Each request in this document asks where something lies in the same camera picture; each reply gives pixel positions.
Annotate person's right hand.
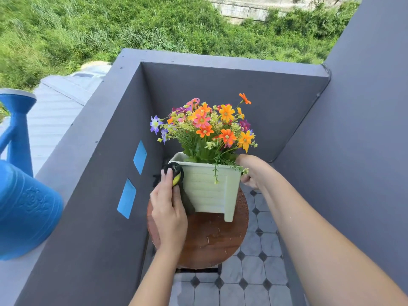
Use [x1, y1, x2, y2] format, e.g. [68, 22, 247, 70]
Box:
[235, 154, 272, 191]

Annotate person's left hand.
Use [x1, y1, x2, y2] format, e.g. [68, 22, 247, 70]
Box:
[150, 168, 189, 252]

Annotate dark cleaning cloth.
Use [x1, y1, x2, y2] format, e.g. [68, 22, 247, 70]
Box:
[152, 162, 197, 216]

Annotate pale green square planter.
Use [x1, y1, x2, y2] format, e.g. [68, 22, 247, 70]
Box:
[168, 152, 243, 223]

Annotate colourful flowers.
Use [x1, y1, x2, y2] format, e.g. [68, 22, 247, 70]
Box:
[150, 93, 258, 184]

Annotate blue plastic watering can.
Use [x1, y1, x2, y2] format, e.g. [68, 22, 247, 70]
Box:
[0, 88, 64, 261]

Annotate person's right forearm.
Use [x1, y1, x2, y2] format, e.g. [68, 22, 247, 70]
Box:
[255, 168, 408, 306]

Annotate blue tape patch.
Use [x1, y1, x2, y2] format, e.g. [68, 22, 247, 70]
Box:
[117, 178, 137, 220]
[133, 140, 148, 175]

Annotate round wooden table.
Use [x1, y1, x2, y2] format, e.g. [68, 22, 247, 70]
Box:
[146, 187, 249, 270]

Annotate grey corrugated metal roof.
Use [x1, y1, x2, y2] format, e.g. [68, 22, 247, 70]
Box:
[0, 71, 106, 176]

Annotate white parked car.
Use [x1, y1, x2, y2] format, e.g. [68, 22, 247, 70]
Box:
[68, 61, 112, 79]

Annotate green overgrown vegetation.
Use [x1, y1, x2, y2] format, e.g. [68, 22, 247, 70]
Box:
[0, 0, 361, 125]

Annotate black metal table frame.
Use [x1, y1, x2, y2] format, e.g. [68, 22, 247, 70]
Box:
[175, 264, 223, 275]

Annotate concrete retaining wall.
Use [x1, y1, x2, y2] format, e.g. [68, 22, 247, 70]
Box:
[210, 0, 287, 24]

